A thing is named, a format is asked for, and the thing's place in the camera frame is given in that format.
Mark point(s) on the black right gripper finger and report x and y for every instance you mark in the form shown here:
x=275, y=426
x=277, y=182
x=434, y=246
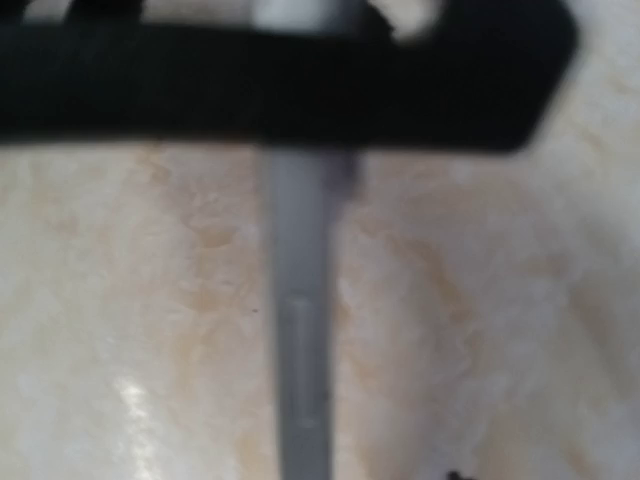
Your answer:
x=454, y=475

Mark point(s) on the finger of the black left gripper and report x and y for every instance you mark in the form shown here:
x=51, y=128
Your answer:
x=479, y=81

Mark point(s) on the black smartphone silver edge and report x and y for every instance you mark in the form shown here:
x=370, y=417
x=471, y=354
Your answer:
x=304, y=186

